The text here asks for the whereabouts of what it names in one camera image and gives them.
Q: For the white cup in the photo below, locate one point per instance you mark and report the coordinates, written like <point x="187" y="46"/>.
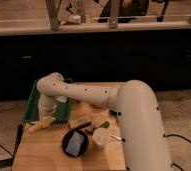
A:
<point x="101" y="137"/>

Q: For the brown bread piece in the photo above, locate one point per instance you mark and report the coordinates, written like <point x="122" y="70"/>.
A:
<point x="79" y="123"/>

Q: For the green vegetable toy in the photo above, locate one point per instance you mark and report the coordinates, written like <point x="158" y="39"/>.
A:
<point x="90" y="130"/>

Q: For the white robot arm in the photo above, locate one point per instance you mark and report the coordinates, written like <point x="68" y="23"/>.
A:
<point x="144" y="145"/>

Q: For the yellow banana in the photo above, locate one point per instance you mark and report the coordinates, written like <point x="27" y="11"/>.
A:
<point x="43" y="123"/>

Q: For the green plastic tray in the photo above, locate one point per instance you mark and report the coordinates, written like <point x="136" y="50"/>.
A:
<point x="31" y="114"/>

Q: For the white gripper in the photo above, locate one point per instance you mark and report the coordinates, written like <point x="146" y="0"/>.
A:
<point x="46" y="106"/>

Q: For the black round plate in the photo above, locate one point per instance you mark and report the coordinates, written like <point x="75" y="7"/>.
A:
<point x="84" y="145"/>

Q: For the grey blue sponge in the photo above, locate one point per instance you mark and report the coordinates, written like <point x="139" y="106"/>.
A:
<point x="74" y="143"/>

